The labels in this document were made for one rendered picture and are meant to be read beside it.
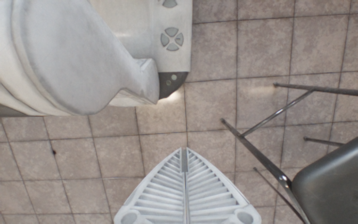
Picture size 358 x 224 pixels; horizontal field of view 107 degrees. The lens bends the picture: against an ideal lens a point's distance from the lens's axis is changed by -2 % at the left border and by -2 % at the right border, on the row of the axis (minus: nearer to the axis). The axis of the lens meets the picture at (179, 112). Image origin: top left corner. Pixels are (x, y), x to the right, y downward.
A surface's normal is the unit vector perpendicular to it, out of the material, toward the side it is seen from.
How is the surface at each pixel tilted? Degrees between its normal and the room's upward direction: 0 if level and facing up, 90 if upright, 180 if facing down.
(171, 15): 38
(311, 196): 7
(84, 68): 90
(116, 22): 0
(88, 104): 87
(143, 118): 0
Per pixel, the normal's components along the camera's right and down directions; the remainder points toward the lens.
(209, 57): -0.02, 0.22
